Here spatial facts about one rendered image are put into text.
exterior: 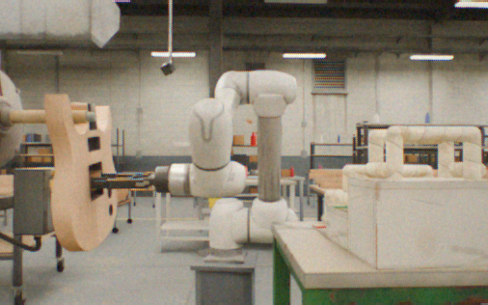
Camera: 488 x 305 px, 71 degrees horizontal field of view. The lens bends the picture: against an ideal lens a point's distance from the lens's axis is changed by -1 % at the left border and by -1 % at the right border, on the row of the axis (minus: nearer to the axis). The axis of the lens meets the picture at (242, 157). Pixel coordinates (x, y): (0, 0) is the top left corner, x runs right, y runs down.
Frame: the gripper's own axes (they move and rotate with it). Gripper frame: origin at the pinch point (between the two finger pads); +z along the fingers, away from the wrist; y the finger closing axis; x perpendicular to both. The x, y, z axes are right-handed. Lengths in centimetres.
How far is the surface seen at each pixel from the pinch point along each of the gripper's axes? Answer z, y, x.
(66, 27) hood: -4.3, -24.1, 35.5
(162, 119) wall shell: 194, 1099, 26
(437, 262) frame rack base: -78, -34, -11
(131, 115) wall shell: 298, 1100, 40
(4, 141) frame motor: 19.0, -9.7, 11.8
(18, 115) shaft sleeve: 13.5, -12.2, 18.1
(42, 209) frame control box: 18.8, 5.3, -9.6
